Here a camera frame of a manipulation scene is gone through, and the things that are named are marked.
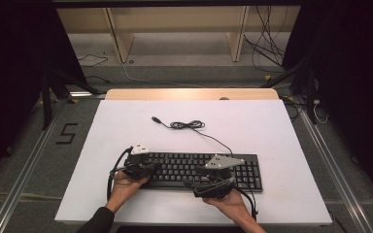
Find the aluminium floor rail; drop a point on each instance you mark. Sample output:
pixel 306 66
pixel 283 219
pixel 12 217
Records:
pixel 336 174
pixel 22 174

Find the beige wooden shelf unit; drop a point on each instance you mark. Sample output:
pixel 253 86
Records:
pixel 175 22

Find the person's right hand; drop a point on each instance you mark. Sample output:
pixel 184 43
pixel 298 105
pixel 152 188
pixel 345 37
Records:
pixel 231 205

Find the white table cover board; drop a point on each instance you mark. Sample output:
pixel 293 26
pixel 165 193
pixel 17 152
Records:
pixel 272 129

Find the short silver metal bar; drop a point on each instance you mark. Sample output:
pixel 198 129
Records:
pixel 85 94

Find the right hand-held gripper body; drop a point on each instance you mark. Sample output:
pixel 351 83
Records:
pixel 221 163

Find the black metal stand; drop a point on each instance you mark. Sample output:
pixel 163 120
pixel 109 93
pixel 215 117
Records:
pixel 47 103
pixel 310 97

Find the dark curtain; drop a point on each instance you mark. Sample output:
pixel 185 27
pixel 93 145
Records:
pixel 9 81
pixel 356 81

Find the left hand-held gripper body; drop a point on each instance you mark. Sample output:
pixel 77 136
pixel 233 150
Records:
pixel 137 161

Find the person's left hand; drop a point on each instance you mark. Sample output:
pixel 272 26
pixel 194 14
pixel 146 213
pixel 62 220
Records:
pixel 123 191

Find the yellow tape piece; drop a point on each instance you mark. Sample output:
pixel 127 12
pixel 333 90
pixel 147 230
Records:
pixel 73 101
pixel 267 77

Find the black computer keyboard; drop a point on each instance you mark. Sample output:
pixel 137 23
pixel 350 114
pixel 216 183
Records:
pixel 181 168

